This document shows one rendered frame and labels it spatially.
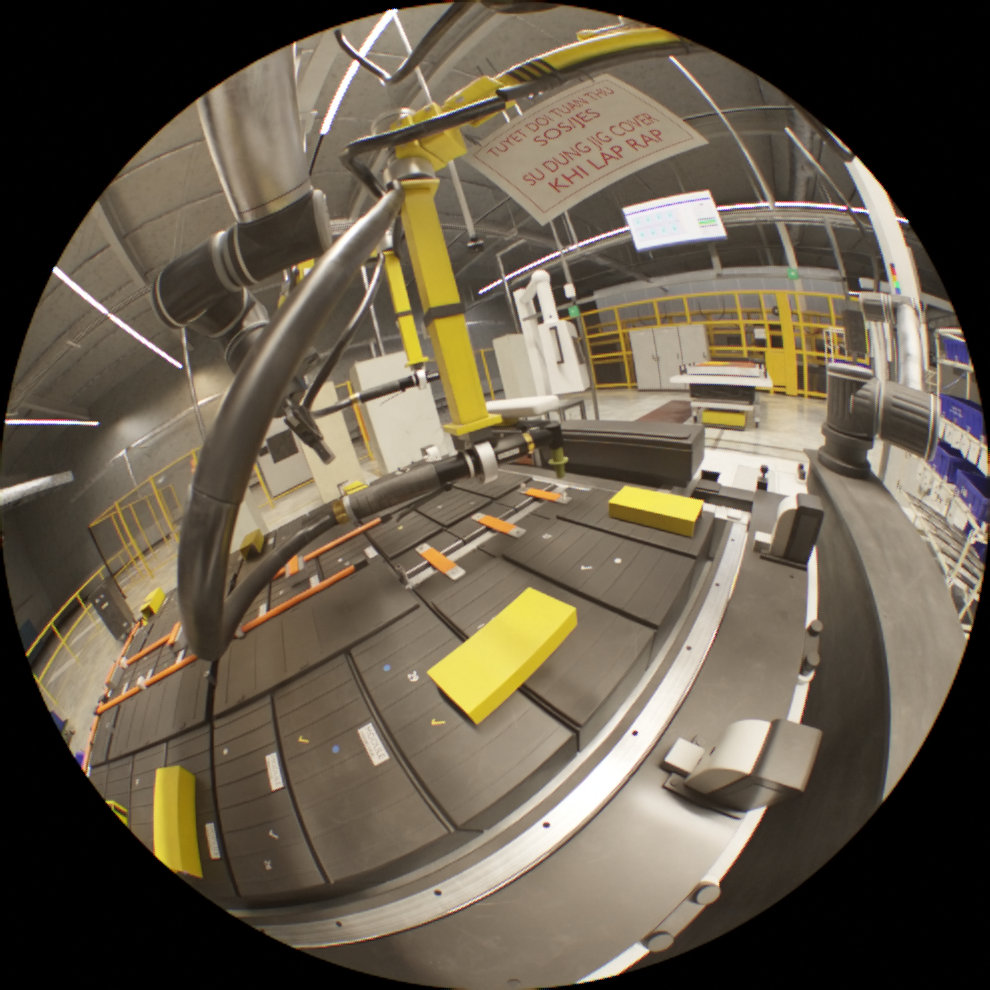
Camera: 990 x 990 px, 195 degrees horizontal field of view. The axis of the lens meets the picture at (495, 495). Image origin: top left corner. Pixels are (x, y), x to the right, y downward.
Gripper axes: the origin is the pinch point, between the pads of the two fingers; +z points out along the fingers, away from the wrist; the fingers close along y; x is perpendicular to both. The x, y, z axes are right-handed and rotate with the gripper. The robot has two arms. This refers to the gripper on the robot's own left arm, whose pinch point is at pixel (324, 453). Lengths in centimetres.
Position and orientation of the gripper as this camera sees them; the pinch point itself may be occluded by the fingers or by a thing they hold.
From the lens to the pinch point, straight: 51.1
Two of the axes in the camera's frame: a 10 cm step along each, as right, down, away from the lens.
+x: 7.3, -6.5, 2.0
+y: 3.6, 1.2, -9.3
